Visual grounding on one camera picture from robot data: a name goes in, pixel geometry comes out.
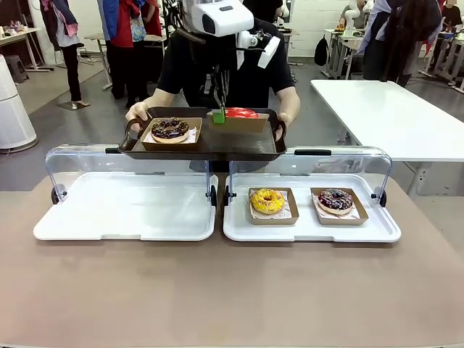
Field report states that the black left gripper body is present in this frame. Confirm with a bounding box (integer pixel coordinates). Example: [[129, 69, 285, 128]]
[[207, 36, 236, 73]]

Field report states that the red glazed donut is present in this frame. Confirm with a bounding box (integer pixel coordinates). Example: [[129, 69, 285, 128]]
[[224, 107, 260, 120]]

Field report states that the brown cardboard donut tray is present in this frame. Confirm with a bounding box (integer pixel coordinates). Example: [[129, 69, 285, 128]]
[[310, 187, 370, 226], [248, 187, 300, 226], [140, 116, 203, 152], [207, 111, 271, 134]]

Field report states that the dark brown serving tray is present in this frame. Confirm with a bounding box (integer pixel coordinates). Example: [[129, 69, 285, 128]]
[[117, 106, 288, 162]]

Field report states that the white paper liner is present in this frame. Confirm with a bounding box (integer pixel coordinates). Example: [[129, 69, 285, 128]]
[[249, 191, 293, 220], [143, 126, 199, 144], [312, 191, 362, 220]]

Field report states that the chocolate sprinkled donut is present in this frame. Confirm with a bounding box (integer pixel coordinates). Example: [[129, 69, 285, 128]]
[[150, 118, 190, 144]]

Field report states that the person's left forearm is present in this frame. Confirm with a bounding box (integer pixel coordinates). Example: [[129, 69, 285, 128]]
[[277, 85, 302, 120]]

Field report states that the person's right forearm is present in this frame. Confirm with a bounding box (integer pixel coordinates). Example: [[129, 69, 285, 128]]
[[147, 86, 182, 110]]

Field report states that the person in black shirt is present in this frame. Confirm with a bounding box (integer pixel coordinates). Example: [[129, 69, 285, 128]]
[[157, 16, 297, 173]]

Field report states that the yellow sprinkled donut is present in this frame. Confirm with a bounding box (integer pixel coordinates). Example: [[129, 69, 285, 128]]
[[249, 188, 286, 215]]

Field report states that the purple glazed donut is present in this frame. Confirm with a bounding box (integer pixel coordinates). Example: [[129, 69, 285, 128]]
[[317, 188, 354, 215]]

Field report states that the person's left hand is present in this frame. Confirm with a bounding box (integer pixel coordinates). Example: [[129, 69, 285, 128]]
[[277, 111, 295, 141]]

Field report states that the person's right hand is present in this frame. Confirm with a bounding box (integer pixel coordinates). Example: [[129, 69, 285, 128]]
[[125, 101, 153, 131]]

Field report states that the bystander in red jacket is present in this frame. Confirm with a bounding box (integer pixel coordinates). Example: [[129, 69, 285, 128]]
[[102, 0, 164, 102]]

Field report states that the black backpack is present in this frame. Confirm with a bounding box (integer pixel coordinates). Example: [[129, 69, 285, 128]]
[[313, 36, 329, 67]]

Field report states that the clear plastic display lid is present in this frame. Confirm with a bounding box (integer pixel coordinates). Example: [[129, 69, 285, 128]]
[[45, 144, 218, 208], [224, 146, 393, 208]]

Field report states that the white background workbench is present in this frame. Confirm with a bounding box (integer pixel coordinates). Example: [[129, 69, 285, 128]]
[[323, 28, 363, 80]]

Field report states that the white display tray base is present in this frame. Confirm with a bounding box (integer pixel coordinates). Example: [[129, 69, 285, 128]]
[[223, 173, 402, 243], [33, 172, 218, 243]]

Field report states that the bystander with pink scarf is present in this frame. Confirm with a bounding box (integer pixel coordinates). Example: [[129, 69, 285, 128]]
[[38, 0, 91, 109]]

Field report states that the large white table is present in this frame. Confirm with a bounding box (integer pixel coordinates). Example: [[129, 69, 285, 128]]
[[310, 78, 464, 196]]

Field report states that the bystander with long dark hair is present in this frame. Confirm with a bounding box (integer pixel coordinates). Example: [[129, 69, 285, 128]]
[[357, 0, 445, 88]]

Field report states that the light wooden desk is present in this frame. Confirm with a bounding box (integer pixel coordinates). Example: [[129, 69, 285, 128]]
[[0, 28, 55, 73]]

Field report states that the grey plastic stool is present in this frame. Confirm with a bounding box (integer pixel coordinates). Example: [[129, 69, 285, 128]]
[[3, 56, 30, 83]]

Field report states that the white cylindrical air purifier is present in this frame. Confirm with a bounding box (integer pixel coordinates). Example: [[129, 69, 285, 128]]
[[0, 54, 38, 149]]

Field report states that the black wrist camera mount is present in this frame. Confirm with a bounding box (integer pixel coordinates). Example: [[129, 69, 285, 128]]
[[237, 29, 273, 50]]

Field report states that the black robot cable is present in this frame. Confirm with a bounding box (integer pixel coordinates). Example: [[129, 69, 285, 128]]
[[175, 28, 207, 45]]

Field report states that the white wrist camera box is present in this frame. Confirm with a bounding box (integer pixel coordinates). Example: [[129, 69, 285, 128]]
[[256, 36, 282, 69]]

